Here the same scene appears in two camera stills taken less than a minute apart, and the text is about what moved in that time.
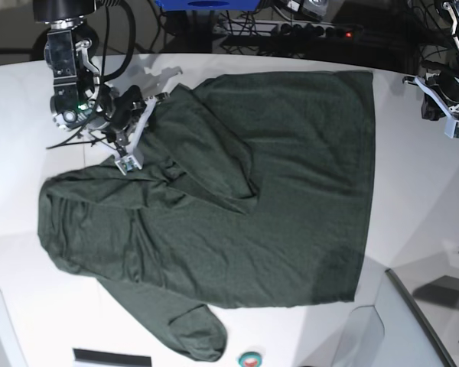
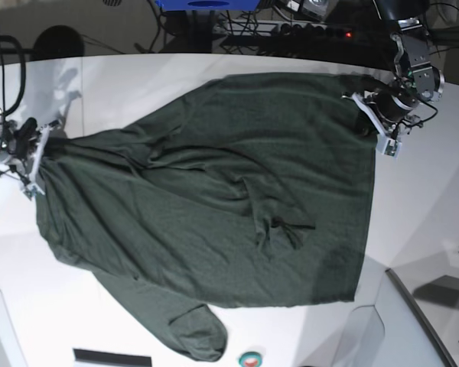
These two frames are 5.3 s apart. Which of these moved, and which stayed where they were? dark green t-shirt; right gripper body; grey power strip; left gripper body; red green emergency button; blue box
Moved: right gripper body; left gripper body
Stayed: red green emergency button; blue box; grey power strip; dark green t-shirt
